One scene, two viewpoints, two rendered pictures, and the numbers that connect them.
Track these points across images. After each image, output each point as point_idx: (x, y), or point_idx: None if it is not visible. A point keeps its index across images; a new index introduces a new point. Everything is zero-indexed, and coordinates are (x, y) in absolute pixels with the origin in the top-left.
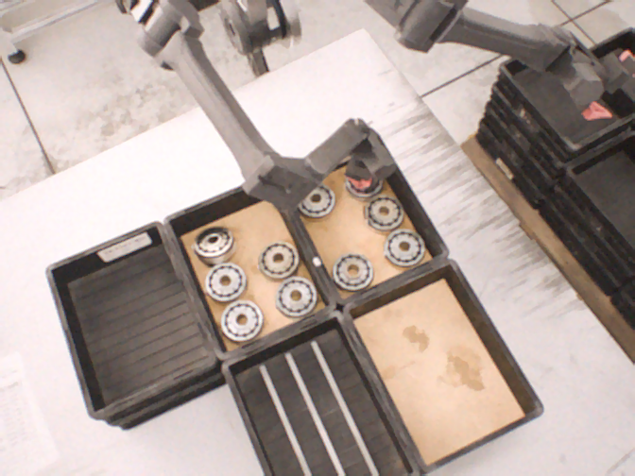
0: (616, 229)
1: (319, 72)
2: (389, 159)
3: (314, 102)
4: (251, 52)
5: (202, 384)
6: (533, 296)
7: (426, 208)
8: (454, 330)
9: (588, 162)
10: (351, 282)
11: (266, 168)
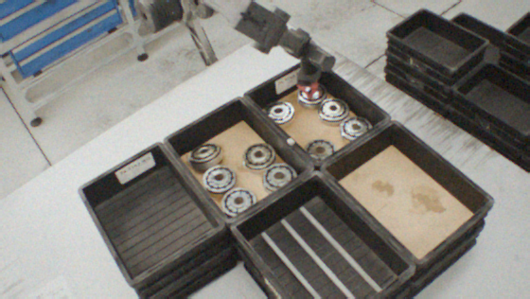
0: (500, 120)
1: (259, 51)
2: (328, 53)
3: (260, 68)
4: (211, 14)
5: (216, 259)
6: (459, 155)
7: None
8: (410, 176)
9: (466, 85)
10: (321, 158)
11: (245, 5)
